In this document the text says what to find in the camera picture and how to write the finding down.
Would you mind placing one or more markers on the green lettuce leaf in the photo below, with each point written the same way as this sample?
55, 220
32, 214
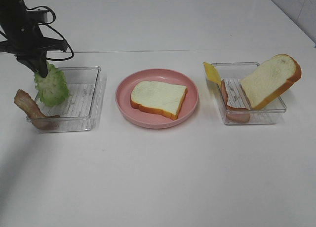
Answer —
53, 89

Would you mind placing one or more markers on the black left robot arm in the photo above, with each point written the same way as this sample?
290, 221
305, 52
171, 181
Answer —
15, 11

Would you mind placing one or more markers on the pink round plate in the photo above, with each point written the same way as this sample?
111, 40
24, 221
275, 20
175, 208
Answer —
155, 121

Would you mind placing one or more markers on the clear plastic tray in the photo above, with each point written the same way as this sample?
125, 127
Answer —
81, 111
232, 73

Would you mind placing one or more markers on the yellow cheese slice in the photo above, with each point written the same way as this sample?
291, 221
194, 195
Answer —
212, 73

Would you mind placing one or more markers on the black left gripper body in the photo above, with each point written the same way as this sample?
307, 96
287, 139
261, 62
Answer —
28, 42

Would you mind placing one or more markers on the clear plastic tray right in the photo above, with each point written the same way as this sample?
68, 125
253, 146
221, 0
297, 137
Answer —
232, 73

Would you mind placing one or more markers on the pink bacon strip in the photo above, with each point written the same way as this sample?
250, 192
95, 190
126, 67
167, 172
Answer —
240, 115

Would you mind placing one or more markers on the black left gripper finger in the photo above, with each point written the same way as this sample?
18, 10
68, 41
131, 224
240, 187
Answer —
40, 64
28, 64

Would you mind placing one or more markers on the clear plastic tray left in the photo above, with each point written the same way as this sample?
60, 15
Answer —
81, 111

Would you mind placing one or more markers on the bread slice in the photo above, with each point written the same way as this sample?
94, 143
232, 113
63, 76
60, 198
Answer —
156, 97
269, 80

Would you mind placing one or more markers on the brown bacon strip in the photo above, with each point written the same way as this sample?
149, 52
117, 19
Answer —
32, 108

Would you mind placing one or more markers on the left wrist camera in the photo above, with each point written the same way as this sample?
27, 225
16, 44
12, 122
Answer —
39, 16

